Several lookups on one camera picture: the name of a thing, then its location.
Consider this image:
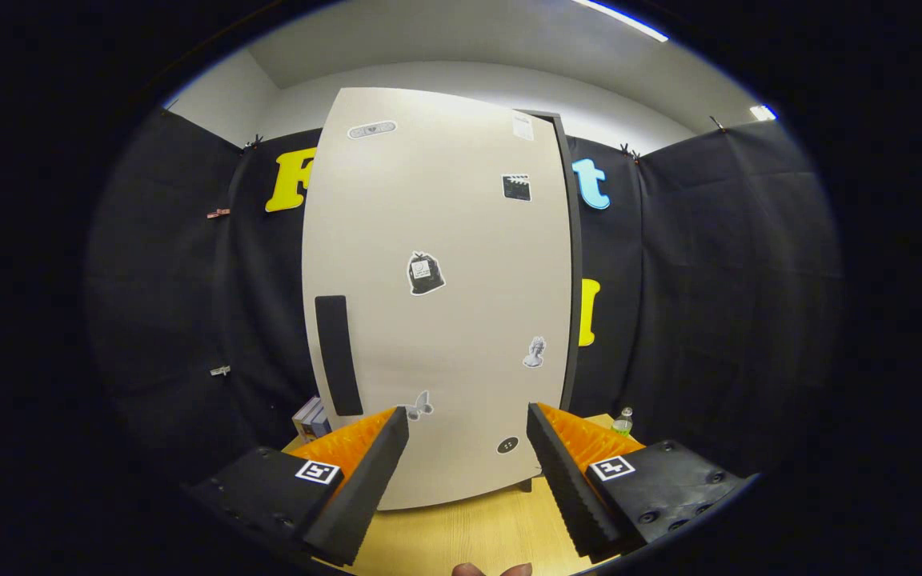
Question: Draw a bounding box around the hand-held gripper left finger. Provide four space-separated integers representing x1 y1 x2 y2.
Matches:
183 406 411 568

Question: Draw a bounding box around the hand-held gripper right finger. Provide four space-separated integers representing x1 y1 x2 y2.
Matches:
525 402 763 562

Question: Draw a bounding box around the dark grey shoe cabinet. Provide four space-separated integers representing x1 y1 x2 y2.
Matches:
519 110 585 494

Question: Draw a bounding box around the blue book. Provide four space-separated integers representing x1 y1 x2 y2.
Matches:
307 402 333 444

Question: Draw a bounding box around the white book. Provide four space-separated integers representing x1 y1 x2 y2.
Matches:
292 396 323 439

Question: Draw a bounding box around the black backdrop cloth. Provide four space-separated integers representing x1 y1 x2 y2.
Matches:
85 108 843 485

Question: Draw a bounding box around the long ceiling light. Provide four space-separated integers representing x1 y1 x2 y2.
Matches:
573 0 670 43

